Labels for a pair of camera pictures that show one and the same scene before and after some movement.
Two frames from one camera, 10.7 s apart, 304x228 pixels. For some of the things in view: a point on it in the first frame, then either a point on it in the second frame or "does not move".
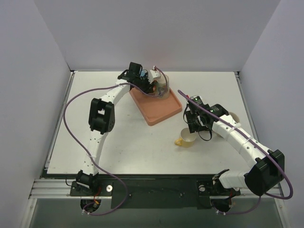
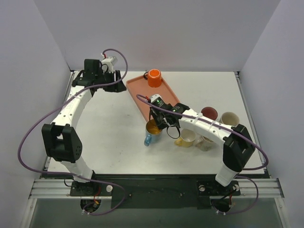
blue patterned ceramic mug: [144, 73] → [153, 133]
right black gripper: [194, 123] → [160, 119]
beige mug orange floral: [161, 88] → [206, 144]
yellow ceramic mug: [186, 139] does not move
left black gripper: [147, 86] → [115, 79]
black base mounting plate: [156, 192] does not move
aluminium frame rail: [60, 189] does not move
